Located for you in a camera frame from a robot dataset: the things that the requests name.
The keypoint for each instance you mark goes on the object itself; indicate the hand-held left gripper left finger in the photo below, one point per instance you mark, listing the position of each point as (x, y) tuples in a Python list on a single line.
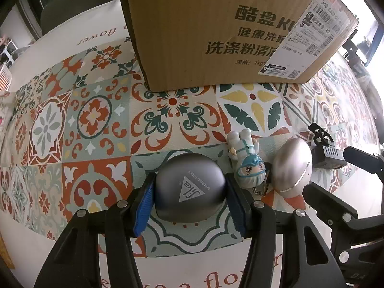
[(144, 207)]

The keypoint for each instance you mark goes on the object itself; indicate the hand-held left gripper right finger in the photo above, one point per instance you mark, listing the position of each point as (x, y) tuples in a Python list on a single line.
[(237, 207)]

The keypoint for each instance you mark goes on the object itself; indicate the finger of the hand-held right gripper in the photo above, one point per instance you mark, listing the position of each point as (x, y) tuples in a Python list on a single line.
[(366, 162), (354, 240)]

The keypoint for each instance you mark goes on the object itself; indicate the grey round case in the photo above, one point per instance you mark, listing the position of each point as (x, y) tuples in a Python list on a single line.
[(189, 186)]

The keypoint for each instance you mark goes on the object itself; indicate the silver egg-shaped case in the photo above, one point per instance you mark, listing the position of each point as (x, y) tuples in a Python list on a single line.
[(292, 168)]

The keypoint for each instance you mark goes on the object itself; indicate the brown cardboard box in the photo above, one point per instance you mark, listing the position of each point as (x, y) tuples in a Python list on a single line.
[(195, 30)]

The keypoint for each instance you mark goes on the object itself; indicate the white suited toy figurine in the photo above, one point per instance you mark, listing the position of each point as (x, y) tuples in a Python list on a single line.
[(249, 168)]

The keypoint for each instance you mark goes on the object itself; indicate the patterned table cover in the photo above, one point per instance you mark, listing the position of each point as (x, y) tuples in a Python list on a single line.
[(90, 126)]

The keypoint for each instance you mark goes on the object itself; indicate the grey dining chair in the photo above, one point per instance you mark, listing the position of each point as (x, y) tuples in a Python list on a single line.
[(78, 3)]

